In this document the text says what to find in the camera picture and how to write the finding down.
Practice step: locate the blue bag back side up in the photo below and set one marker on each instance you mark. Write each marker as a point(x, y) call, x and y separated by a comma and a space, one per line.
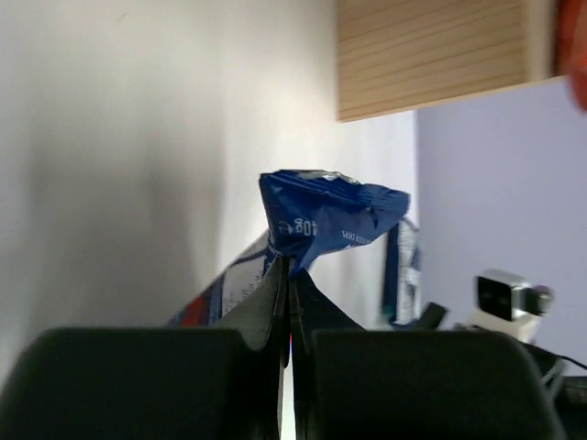
point(401, 293)

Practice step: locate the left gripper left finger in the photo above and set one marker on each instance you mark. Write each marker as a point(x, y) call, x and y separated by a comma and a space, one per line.
point(222, 381)

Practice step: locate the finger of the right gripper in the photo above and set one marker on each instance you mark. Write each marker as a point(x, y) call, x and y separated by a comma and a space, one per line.
point(431, 317)

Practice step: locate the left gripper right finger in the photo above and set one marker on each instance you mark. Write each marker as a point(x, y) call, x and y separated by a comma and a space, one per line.
point(351, 383)

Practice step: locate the blue Burts bag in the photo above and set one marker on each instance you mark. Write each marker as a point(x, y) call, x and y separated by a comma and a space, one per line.
point(310, 213)

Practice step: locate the wooden two-tier shelf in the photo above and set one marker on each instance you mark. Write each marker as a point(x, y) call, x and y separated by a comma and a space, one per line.
point(402, 55)

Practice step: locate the cassava chips bag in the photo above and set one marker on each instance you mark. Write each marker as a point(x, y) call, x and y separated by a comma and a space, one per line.
point(571, 47)

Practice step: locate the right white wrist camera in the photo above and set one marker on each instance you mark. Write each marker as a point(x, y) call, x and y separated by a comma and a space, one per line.
point(509, 304)

